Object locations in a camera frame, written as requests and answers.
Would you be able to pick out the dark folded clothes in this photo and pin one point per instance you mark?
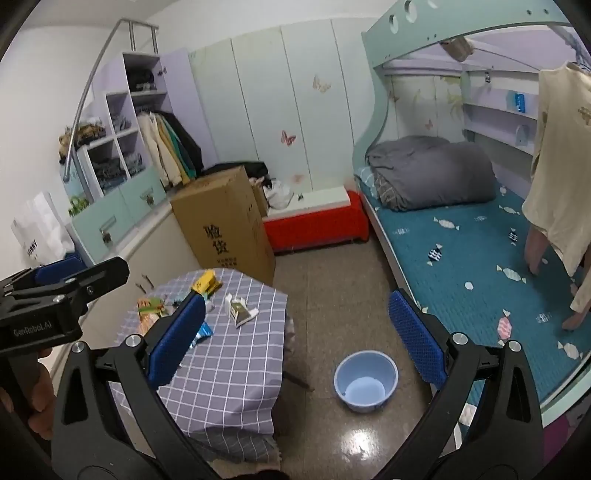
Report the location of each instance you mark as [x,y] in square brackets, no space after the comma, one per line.
[141,78]

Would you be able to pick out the lilac stepped wardrobe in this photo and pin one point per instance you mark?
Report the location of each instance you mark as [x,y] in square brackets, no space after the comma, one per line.
[178,83]

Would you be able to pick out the blue foil wrapper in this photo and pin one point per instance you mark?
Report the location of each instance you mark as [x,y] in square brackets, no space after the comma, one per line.
[203,331]

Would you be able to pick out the cream long-sleeve shirt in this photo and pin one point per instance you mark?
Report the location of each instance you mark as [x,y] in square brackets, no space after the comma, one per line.
[558,161]

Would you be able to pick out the beige curved cabinet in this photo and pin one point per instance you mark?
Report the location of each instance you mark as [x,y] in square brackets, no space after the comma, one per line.
[152,249]

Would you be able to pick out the black hanging coat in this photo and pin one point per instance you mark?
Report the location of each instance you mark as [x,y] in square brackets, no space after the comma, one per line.
[187,138]

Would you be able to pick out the yellow butterfly sticker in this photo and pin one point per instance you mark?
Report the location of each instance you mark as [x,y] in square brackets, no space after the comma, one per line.
[322,84]

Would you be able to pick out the black clothes pile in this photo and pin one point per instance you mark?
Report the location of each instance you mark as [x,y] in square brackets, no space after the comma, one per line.
[249,170]

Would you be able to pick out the green artificial plant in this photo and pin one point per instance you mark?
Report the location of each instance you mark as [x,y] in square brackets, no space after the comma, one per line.
[76,204]

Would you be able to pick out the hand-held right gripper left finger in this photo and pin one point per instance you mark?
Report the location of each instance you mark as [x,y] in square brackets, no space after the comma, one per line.
[178,337]

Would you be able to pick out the pine cone ornament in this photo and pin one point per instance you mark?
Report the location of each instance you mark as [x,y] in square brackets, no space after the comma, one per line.
[107,237]
[148,198]

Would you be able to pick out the teal quilted bed sheet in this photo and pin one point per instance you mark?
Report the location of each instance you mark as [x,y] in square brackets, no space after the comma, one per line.
[461,249]

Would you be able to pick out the metal handrail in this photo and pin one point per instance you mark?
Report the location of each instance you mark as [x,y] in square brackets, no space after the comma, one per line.
[87,87]

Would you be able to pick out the small cardboard box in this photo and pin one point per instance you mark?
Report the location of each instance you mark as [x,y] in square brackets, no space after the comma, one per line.
[259,198]

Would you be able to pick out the person's left hand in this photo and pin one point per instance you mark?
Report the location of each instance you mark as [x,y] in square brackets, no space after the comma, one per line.
[44,397]

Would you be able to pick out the olive clothes pile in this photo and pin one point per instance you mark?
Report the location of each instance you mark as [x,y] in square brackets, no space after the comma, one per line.
[83,134]

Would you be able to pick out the white plastic bag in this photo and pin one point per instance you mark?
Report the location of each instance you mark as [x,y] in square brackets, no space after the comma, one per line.
[279,196]
[41,226]

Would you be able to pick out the grey duvet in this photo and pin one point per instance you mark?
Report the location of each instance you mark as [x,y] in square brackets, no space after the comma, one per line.
[434,175]

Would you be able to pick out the green hanging garment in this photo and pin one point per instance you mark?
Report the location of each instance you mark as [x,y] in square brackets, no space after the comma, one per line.
[178,152]

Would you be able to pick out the yellow snack packet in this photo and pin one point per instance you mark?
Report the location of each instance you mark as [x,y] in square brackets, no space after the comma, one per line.
[205,281]

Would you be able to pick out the red bench white top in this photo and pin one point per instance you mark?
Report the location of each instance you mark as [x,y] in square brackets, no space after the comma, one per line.
[314,226]

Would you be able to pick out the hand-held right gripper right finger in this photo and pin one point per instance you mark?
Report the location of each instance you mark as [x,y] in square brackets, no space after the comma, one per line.
[418,337]

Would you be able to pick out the purple checked tablecloth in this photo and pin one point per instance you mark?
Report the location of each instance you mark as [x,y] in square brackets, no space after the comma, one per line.
[240,360]

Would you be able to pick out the green snack packet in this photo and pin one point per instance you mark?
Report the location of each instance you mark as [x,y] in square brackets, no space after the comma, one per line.
[152,305]

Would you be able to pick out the tall cardboard box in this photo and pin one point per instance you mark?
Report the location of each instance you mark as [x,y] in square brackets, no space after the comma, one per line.
[221,221]

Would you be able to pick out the lilac wall shelf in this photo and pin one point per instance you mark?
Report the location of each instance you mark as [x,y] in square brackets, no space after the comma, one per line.
[498,110]

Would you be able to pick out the white carton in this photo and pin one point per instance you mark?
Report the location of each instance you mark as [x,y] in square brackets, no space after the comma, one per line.
[240,314]

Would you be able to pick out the teal striped pillow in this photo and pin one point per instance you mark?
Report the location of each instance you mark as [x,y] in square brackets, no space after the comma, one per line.
[364,177]

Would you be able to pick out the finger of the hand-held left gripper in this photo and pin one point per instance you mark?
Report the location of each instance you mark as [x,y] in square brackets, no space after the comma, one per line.
[60,271]
[99,277]

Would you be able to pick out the stack of folded clothes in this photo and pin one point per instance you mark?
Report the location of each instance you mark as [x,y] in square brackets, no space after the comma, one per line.
[108,170]

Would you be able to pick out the pink butterfly sticker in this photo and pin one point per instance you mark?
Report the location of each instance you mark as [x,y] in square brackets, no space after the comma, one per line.
[288,137]

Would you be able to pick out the blue plastic basin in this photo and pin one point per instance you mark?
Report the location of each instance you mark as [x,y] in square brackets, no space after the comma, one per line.
[364,392]

